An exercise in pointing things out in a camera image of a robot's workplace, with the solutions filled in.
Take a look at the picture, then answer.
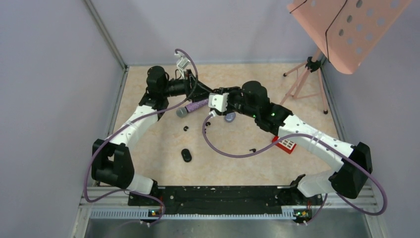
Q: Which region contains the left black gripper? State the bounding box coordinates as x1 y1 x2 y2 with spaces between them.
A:
161 69 212 102

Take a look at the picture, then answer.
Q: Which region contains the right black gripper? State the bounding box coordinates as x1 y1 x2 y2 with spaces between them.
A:
218 87 259 119

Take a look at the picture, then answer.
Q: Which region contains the lavender earbud charging case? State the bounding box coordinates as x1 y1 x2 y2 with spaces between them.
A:
224 112 236 123

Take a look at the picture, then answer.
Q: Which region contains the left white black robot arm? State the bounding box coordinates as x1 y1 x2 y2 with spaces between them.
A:
90 66 213 205

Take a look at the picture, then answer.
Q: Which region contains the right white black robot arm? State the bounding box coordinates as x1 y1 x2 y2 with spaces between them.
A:
208 81 372 204

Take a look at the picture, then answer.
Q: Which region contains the closed black earbud case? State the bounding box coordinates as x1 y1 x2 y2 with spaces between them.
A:
181 148 192 163

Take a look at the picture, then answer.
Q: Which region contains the purple glitter microphone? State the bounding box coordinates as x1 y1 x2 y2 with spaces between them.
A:
176 99 209 118

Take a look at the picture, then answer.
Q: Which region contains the red white toy block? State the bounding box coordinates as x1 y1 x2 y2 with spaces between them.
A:
276 139 297 154

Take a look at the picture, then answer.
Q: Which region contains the pink music stand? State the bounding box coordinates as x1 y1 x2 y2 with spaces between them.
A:
282 0 412 115

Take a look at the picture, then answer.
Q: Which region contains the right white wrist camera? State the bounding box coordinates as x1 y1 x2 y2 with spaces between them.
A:
208 93 229 113

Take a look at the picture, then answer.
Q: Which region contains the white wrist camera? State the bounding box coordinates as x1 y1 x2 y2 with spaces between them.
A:
174 53 191 71
208 93 229 113

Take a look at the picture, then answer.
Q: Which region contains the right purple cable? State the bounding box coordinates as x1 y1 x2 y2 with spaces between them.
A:
202 113 388 225

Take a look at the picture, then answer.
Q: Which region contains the purple cable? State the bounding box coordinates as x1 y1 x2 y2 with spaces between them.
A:
202 113 388 225
83 48 199 227

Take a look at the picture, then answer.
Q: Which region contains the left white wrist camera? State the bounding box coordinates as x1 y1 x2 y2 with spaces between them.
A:
174 53 191 71

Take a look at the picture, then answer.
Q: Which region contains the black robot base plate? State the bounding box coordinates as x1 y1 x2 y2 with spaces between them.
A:
128 185 322 215

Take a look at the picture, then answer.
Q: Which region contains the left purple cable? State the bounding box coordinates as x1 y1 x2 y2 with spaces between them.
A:
83 48 199 227

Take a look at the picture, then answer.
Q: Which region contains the aluminium frame rail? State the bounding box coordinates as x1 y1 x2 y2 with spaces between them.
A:
71 186 389 238

